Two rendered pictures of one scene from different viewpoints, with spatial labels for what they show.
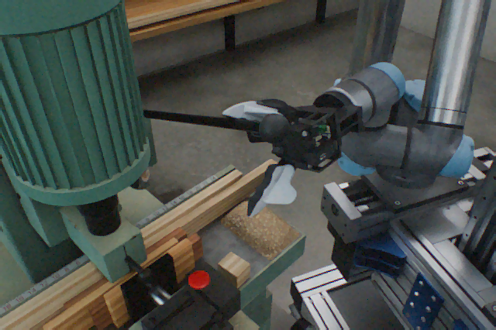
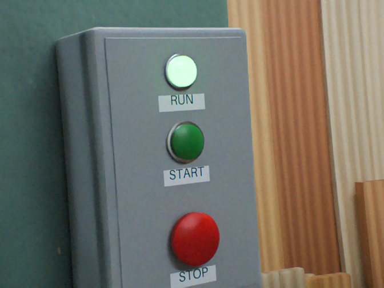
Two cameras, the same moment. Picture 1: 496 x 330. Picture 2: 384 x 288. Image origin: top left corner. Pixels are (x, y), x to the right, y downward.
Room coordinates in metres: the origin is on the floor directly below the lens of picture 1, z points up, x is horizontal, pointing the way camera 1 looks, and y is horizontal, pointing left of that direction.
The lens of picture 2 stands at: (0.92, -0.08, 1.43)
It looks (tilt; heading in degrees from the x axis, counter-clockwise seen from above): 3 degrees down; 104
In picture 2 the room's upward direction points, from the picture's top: 4 degrees counter-clockwise
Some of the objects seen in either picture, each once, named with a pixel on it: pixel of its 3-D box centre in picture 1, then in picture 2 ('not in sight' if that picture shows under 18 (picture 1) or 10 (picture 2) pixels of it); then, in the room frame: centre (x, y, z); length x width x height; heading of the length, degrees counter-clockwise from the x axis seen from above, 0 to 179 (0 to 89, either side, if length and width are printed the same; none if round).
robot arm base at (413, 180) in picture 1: (410, 153); not in sight; (0.86, -0.41, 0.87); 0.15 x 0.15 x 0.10
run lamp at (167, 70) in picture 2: not in sight; (182, 71); (0.81, 0.32, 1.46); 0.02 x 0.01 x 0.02; 45
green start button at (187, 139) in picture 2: not in sight; (187, 142); (0.81, 0.32, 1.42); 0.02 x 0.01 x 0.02; 45
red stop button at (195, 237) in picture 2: not in sight; (195, 238); (0.81, 0.32, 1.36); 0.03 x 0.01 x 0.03; 45
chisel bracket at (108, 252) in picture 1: (105, 236); not in sight; (0.48, 0.23, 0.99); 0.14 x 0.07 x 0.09; 45
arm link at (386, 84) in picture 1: (370, 93); not in sight; (0.64, -0.21, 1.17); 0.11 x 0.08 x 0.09; 135
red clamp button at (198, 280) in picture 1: (199, 280); not in sight; (0.37, 0.07, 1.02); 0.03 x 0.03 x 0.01
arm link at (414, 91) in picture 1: (418, 114); not in sight; (0.86, -0.40, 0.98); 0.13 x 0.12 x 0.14; 74
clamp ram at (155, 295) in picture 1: (162, 299); not in sight; (0.39, 0.13, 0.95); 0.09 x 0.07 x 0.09; 135
